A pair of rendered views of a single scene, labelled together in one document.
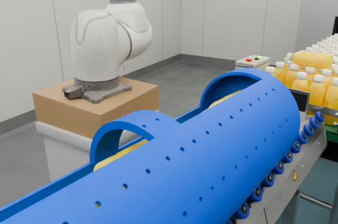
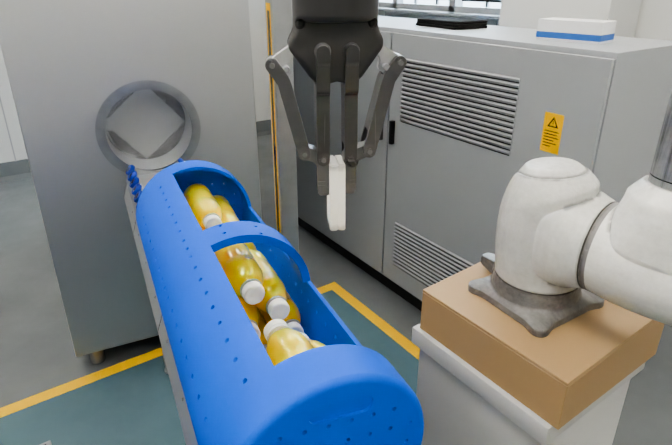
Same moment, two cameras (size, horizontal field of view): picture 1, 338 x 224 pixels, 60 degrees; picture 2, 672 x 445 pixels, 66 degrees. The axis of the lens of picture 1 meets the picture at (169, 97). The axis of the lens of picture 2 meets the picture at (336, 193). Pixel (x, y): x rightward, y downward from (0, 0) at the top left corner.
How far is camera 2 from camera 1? 121 cm
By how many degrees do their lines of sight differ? 103
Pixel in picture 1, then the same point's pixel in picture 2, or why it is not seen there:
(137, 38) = (608, 263)
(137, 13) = (643, 216)
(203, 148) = (184, 266)
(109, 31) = (517, 202)
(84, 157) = not seen: hidden behind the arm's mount
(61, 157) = not seen: hidden behind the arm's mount
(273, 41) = not seen: outside the picture
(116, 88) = (510, 304)
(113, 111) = (443, 307)
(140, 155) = (190, 224)
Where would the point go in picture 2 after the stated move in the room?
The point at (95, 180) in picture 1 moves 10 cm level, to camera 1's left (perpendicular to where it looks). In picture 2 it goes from (184, 209) to (213, 192)
